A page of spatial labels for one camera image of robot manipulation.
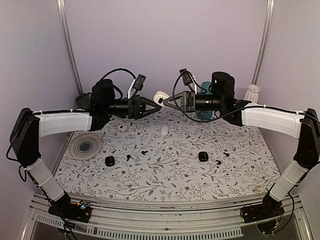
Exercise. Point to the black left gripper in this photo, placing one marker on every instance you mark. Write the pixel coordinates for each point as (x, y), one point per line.
(137, 107)

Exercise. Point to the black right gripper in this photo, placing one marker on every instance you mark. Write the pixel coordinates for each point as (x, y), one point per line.
(186, 95)

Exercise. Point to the white earbud charging case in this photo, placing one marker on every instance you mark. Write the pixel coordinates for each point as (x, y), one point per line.
(159, 98)

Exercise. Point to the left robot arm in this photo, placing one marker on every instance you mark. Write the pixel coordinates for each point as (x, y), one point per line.
(30, 126)

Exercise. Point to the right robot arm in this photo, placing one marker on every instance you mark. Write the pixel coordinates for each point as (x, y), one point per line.
(304, 126)

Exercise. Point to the white oval earbud case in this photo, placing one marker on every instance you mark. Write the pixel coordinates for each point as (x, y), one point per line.
(164, 130)

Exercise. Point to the black earbud case right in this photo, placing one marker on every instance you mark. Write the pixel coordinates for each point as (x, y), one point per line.
(203, 156)

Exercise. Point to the black earbud case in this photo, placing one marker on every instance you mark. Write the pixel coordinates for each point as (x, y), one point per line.
(109, 161)
(203, 156)

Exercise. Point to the black earbud case left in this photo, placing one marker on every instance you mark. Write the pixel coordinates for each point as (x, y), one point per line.
(109, 161)

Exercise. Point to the teal plastic cup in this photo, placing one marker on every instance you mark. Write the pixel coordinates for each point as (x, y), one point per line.
(204, 113)

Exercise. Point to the floral patterned table mat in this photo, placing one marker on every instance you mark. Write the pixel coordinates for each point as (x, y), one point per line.
(171, 170)

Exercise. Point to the dark green ceramic mug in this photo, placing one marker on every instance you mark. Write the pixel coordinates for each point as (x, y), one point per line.
(83, 101)

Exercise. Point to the white ribbed plate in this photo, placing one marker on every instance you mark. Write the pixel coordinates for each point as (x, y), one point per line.
(84, 146)

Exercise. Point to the white ribbed vase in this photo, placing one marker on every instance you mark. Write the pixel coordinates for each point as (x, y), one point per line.
(252, 94)

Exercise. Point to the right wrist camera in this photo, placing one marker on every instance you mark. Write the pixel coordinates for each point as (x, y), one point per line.
(188, 79)

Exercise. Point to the aluminium front rail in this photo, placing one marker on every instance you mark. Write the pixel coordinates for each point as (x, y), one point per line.
(218, 219)

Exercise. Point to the aluminium frame post left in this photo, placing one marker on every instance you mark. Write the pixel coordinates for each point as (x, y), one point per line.
(61, 7)

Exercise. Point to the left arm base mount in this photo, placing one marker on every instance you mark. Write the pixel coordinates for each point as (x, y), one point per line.
(70, 211)

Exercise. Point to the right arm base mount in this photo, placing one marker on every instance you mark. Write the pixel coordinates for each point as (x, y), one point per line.
(258, 212)

